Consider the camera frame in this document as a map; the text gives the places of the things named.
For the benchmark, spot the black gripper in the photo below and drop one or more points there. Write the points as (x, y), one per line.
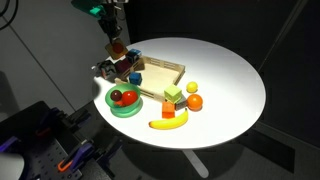
(108, 21)

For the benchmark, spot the orange and white cube toy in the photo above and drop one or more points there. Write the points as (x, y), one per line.
(116, 49)

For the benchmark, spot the blue and white cube toy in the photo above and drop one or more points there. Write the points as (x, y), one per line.
(133, 55)

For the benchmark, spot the maroon cube toy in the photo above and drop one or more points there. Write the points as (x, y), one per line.
(122, 66)

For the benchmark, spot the blue cube block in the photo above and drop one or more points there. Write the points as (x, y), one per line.
(135, 78)

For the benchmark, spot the light wooden tray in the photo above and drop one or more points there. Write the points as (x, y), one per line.
(156, 74)

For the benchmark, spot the dark purple plum toy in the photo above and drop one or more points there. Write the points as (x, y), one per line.
(116, 95)

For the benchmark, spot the red tomato toy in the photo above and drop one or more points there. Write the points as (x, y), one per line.
(129, 97)

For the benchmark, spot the orange carrot piece toy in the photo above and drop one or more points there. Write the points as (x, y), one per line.
(119, 103)

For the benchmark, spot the lime green cube block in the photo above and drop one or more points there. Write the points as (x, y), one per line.
(173, 93)

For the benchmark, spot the orange cube block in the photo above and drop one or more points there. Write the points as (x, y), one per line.
(168, 110)

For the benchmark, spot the yellow lemon toy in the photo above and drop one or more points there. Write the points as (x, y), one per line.
(192, 87)

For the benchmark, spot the dark grey cube block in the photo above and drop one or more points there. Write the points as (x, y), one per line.
(182, 103)

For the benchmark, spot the orange fruit toy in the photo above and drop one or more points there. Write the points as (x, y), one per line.
(194, 102)

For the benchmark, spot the yellow banana toy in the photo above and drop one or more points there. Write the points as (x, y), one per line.
(171, 123)

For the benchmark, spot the green translucent plastic bowl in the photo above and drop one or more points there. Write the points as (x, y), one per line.
(125, 111)

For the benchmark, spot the white round table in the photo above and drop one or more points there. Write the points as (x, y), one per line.
(233, 92)

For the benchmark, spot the purple orange clamp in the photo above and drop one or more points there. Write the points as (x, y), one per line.
(76, 158)

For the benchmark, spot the perforated metal board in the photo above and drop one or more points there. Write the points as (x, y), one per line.
(36, 161)

